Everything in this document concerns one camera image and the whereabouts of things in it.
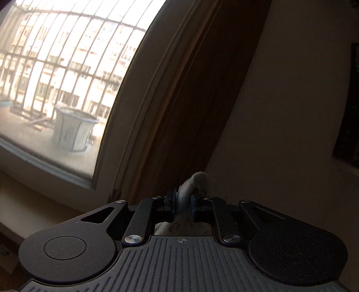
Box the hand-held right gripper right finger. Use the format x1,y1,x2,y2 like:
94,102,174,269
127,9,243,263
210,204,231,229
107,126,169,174
191,194,287,248

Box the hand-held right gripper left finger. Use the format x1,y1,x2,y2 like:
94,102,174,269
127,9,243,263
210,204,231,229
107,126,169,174
79,189,178,249

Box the white checker-print garment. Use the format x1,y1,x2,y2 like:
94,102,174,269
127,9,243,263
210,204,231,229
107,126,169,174
154,171,222,236

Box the white framed window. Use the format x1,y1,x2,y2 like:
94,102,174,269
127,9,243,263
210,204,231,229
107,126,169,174
0,0,169,188

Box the white bucket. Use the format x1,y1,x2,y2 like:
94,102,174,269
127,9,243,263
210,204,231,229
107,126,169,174
51,105,99,152

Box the cream stone window sill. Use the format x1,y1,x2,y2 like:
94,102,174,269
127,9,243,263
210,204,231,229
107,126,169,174
0,168,132,225

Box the metal window grille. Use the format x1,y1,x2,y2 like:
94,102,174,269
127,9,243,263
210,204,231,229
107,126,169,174
0,6,152,121

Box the wooden window frame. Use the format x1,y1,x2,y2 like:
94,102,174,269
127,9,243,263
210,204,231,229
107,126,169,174
108,0,271,203

